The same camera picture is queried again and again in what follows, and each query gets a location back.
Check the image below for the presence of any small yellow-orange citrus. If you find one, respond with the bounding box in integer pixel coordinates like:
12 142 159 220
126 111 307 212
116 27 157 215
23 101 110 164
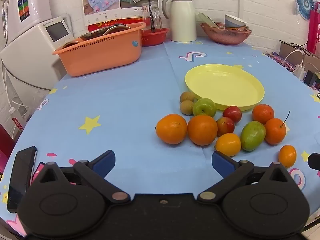
215 133 242 157

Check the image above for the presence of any white appliance with screen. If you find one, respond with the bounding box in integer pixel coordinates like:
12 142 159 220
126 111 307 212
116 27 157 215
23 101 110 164
0 16 75 110

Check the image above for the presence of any white power adapter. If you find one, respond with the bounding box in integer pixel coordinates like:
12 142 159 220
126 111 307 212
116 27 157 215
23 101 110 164
294 65 307 80

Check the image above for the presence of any steel bowl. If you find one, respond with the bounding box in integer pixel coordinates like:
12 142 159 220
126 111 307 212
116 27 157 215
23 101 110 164
61 39 84 49
80 28 113 41
103 23 132 36

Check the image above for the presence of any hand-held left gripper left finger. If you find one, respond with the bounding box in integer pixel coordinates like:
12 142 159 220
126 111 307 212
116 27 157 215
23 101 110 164
31 150 131 203

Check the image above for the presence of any blue star-print tablecloth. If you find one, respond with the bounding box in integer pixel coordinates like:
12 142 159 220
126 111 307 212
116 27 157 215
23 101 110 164
0 36 320 240

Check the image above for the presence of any yellow plastic plate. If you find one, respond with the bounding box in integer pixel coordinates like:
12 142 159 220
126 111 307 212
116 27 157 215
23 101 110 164
185 64 265 112

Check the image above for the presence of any green-red mango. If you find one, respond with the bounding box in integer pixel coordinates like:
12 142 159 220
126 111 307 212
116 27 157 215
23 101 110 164
240 121 266 152

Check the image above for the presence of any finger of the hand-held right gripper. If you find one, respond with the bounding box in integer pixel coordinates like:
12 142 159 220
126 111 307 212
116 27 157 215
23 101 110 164
308 153 320 170

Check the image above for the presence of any clear drinking glass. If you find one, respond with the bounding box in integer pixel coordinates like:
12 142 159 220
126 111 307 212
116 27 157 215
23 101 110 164
150 1 163 32
142 2 152 32

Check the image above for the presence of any tangerine with stem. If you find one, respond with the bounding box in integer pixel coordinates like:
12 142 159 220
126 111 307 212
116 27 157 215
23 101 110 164
264 111 291 145

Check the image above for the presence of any pink gift bag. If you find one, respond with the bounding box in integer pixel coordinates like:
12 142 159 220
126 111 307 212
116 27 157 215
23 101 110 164
307 2 320 54

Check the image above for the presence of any pink glass bowl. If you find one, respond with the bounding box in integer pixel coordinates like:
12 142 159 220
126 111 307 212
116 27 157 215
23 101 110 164
200 22 252 46

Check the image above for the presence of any pale green dish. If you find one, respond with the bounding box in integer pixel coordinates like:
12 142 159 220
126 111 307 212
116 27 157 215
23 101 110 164
198 12 220 28

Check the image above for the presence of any cardboard box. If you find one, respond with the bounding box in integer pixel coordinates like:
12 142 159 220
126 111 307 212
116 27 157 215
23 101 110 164
279 40 320 73

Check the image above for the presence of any green apple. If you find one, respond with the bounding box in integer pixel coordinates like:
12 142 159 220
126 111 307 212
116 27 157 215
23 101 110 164
192 98 217 117

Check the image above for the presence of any black smartphone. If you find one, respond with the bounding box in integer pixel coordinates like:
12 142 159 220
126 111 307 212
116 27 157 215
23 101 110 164
7 146 38 214

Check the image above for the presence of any brown longan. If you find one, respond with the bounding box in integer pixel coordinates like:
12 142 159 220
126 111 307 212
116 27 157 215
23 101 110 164
180 100 195 115
180 91 195 103

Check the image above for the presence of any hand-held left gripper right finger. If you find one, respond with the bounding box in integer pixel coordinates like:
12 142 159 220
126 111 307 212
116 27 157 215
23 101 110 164
197 151 297 202

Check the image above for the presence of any wall calendar poster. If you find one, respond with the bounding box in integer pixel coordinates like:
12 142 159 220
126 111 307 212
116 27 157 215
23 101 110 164
80 0 160 32

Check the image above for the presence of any blue round wall fan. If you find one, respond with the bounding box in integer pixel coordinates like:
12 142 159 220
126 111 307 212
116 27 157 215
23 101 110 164
295 0 316 20

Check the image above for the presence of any small kumquat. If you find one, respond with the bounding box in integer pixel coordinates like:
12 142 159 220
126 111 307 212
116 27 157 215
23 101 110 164
278 145 297 168

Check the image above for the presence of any red carton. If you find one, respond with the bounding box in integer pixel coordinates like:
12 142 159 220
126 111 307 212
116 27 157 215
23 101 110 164
11 117 27 139

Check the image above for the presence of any orange plastic basket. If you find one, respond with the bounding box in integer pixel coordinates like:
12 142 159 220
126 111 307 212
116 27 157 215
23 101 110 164
52 22 147 77

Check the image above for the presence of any large orange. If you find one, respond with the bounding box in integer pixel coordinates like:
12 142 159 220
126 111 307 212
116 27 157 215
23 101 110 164
187 114 218 146
156 114 188 145

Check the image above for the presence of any white power cable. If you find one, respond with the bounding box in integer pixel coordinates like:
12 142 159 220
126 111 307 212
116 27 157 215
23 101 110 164
1 60 33 115

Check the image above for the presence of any white wall water purifier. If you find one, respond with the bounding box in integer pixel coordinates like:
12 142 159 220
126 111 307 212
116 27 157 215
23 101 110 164
0 0 52 40

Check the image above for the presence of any white thermos jug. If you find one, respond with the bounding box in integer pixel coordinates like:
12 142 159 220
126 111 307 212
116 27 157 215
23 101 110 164
162 0 197 42

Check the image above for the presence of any blue-white ceramic bowl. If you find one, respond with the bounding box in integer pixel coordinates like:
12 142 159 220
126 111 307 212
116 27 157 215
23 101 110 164
224 14 247 29

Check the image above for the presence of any red plastic bowl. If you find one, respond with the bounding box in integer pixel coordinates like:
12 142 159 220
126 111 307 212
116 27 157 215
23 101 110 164
141 27 170 47

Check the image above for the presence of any red plum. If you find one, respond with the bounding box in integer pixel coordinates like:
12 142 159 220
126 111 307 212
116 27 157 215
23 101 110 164
216 117 235 137
222 106 242 123

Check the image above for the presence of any white charger cable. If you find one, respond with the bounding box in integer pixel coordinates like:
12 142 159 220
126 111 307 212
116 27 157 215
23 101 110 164
282 49 305 71

